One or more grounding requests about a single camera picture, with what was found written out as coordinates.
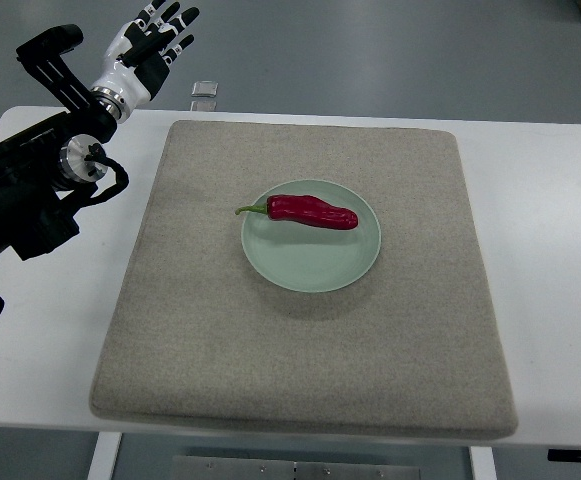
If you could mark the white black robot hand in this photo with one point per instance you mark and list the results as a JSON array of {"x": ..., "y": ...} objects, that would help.
[{"x": 139, "y": 59}]

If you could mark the white table leg right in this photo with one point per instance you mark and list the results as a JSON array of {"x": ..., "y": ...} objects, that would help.
[{"x": 482, "y": 463}]

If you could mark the red pepper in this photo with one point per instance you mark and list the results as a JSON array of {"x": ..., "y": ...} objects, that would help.
[{"x": 305, "y": 210}]

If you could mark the white table leg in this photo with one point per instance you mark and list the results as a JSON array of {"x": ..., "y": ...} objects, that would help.
[
  {"x": 482, "y": 463},
  {"x": 104, "y": 457}
]

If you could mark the white table leg left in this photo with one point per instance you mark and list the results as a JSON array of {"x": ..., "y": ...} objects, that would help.
[{"x": 104, "y": 457}]

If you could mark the beige felt mat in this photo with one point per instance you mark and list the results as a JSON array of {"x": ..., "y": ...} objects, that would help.
[{"x": 199, "y": 338}]

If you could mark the light green plate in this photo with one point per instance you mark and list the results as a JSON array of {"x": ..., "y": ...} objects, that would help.
[{"x": 310, "y": 259}]

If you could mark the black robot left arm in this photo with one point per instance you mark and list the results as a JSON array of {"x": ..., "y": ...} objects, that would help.
[{"x": 51, "y": 170}]

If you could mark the black table control panel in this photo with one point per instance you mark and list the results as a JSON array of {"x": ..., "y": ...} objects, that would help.
[{"x": 564, "y": 455}]

